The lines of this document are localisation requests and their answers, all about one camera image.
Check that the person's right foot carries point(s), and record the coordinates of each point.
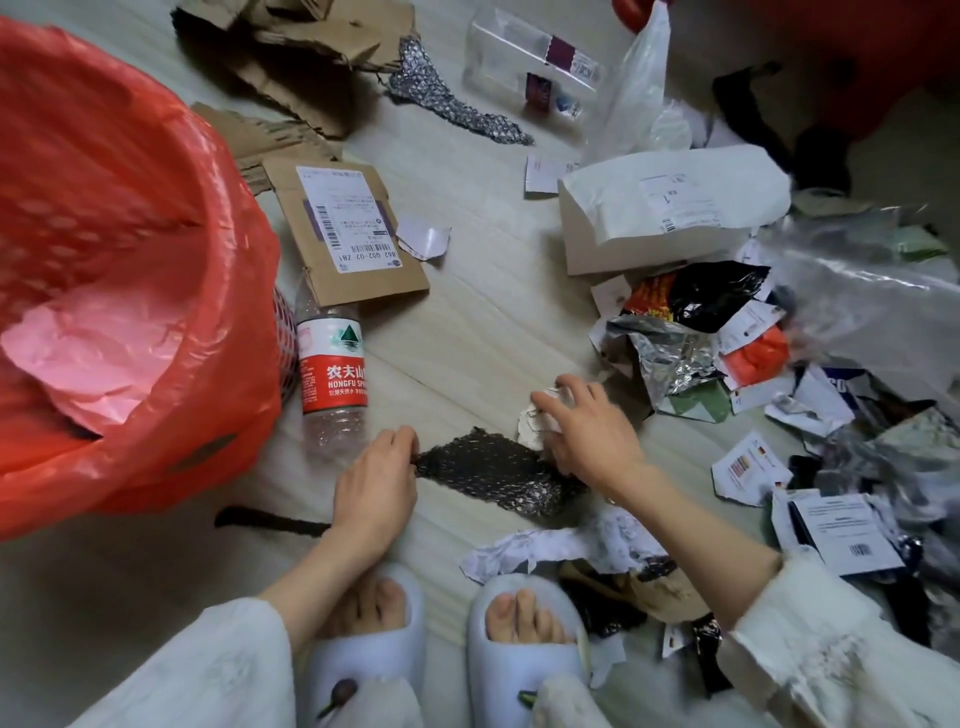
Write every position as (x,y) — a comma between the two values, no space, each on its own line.
(525,619)

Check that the black white patterned cloth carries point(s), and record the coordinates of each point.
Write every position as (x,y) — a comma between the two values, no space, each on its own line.
(427,82)

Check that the clear plastic box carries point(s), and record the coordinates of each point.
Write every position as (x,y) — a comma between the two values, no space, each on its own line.
(510,52)

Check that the white right sleeve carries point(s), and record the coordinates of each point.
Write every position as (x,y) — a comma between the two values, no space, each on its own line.
(825,660)

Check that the plastic bottle red label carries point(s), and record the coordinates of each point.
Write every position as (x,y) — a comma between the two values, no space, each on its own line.
(330,375)

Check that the brown labelled cardboard mailer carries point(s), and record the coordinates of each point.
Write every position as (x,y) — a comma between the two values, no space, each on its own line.
(375,281)

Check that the person's foot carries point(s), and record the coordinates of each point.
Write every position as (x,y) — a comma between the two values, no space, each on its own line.
(367,607)
(525,619)

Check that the pink plastic bag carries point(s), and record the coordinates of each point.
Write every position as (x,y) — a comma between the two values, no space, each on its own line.
(97,360)

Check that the light trousers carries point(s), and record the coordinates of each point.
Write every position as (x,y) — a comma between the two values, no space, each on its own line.
(562,705)

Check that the person's right forearm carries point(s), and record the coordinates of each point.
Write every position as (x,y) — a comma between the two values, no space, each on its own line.
(697,547)

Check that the white sleeve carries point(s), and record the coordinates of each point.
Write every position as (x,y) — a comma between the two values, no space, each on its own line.
(202,675)
(825,660)

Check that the red-lined waste basket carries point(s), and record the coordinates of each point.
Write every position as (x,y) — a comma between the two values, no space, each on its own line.
(286,345)

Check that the white parcel bag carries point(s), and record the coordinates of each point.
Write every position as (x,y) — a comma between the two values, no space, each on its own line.
(600,225)

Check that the white left slipper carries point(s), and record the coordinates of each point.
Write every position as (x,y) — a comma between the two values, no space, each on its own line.
(375,660)

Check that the black mesh piece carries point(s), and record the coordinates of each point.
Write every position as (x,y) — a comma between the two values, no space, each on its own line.
(750,112)
(821,161)

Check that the person's left foot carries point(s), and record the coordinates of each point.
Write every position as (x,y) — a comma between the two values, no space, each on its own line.
(367,607)

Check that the white left sleeve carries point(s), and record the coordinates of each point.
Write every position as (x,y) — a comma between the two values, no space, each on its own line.
(202,675)

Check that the orange plastic scrap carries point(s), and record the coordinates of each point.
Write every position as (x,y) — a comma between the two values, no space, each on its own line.
(761,356)

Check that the person's left hand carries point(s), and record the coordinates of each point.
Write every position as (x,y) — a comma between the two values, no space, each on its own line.
(375,487)

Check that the red plastic stool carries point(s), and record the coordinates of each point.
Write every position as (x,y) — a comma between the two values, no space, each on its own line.
(885,67)

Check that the person's left forearm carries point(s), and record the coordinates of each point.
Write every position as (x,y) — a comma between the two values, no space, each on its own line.
(322,585)

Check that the torn cardboard pieces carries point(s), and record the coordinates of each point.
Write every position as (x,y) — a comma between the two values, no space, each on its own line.
(300,82)

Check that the person's right hand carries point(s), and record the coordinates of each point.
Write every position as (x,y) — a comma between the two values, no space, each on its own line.
(596,442)

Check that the white right slipper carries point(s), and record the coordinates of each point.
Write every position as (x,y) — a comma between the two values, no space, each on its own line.
(495,675)

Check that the white slipper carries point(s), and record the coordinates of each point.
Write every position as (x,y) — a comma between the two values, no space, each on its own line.
(495,675)
(375,660)

